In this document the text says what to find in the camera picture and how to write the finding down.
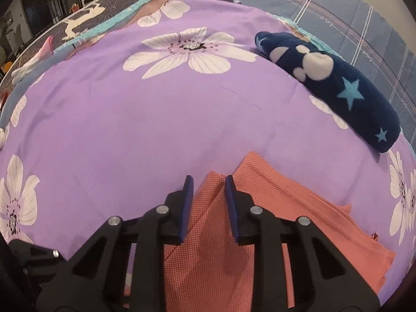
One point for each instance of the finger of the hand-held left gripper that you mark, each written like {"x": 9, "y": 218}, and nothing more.
{"x": 35, "y": 254}

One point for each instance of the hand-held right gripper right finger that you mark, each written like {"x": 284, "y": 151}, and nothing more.
{"x": 231, "y": 208}

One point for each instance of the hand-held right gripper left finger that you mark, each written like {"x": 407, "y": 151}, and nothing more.
{"x": 187, "y": 208}

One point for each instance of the pink knit sweater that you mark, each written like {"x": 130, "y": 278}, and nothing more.
{"x": 211, "y": 266}

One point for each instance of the purple floral bedsheet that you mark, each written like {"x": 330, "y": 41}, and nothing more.
{"x": 130, "y": 120}

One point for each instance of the navy star print blanket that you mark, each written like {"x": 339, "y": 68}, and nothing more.
{"x": 367, "y": 117}

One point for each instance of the pink and white cloth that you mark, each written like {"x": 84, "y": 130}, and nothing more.
{"x": 29, "y": 68}

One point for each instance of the blue plaid pillow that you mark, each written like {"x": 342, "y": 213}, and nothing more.
{"x": 325, "y": 3}

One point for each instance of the red bag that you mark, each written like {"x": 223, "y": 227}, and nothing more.
{"x": 74, "y": 8}

